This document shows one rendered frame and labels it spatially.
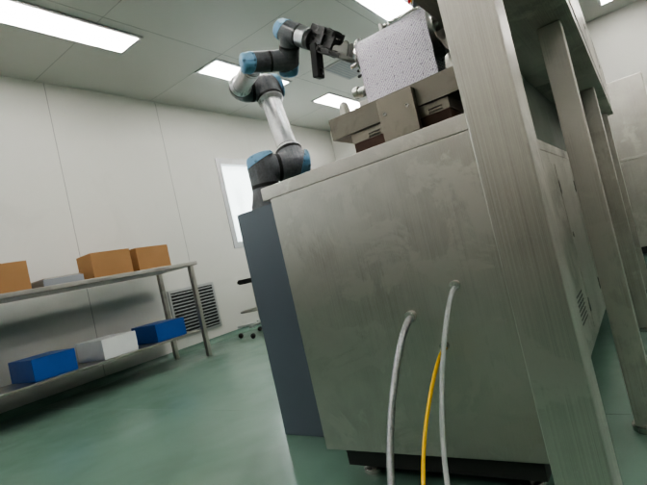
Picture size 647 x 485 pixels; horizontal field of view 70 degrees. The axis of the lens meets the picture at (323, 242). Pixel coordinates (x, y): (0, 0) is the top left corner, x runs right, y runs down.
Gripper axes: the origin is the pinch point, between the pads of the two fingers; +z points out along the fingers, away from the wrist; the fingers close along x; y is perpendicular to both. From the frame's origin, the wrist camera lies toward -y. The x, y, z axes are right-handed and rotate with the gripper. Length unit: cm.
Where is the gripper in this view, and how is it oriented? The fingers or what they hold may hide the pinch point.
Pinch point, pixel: (351, 62)
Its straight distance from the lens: 164.1
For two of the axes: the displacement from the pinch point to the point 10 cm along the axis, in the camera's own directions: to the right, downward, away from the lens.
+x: 5.7, -1.0, 8.2
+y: 3.4, -8.8, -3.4
